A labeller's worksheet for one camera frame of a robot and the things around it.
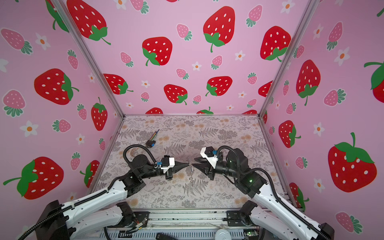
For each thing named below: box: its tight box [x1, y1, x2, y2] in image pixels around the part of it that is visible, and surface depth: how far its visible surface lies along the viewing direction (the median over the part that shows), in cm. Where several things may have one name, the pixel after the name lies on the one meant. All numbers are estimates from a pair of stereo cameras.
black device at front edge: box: [155, 232, 178, 240], surface depth 71 cm
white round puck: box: [214, 228, 232, 240], surface depth 67 cm
